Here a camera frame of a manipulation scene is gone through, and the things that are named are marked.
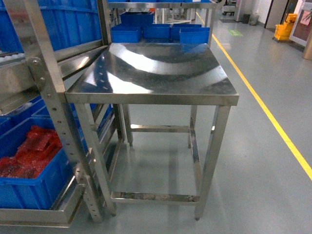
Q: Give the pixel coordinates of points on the blue bin behind table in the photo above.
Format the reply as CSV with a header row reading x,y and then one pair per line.
x,y
194,35

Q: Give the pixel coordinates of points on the stainless steel shelf rack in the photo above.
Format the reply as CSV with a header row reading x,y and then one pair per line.
x,y
43,72

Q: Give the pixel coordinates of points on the large blue bin upper shelf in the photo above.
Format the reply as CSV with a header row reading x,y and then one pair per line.
x,y
68,23

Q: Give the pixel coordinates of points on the blue bin with red parts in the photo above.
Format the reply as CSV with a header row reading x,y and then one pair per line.
x,y
32,193

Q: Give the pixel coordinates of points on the small stainless steel table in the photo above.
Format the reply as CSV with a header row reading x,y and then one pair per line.
x,y
155,74

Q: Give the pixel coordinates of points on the red plastic parts pile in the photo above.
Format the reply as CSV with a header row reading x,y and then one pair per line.
x,y
33,155

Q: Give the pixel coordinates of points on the yellow mop bucket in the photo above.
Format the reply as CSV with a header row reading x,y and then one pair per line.
x,y
283,31

